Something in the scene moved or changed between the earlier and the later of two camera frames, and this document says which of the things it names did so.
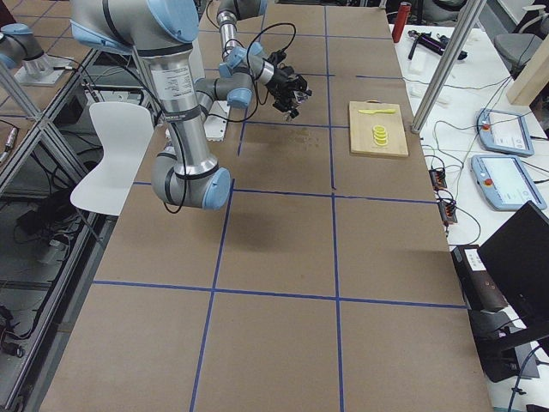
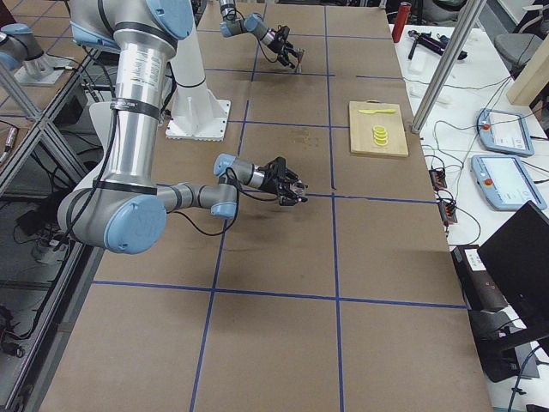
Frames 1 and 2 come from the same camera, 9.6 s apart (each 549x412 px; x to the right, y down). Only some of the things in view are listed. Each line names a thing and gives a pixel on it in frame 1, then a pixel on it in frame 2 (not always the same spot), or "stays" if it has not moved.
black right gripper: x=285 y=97 → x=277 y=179
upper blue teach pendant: x=503 y=131 stays
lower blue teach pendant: x=505 y=182 stays
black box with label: x=480 y=293 stays
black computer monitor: x=517 y=257 stays
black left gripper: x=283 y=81 → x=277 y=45
